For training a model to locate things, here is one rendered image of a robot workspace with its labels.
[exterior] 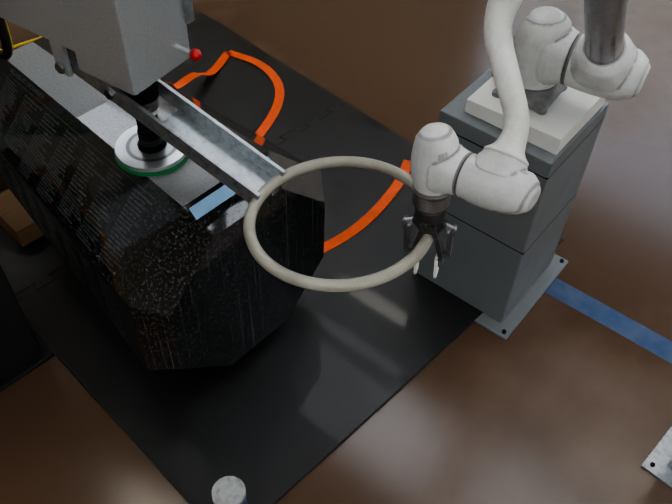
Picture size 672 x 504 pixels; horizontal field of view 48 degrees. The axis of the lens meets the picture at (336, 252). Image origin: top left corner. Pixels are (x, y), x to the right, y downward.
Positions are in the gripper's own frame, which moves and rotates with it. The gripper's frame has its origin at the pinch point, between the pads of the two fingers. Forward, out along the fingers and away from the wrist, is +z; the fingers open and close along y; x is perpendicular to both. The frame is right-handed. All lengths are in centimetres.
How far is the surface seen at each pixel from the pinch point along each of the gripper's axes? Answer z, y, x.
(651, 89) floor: 79, -68, -230
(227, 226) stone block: 6, 58, -4
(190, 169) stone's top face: -4, 73, -14
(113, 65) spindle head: -42, 82, -4
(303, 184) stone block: 13, 47, -36
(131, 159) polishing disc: -8, 88, -10
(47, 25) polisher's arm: -46, 104, -11
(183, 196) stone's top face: -3, 70, -4
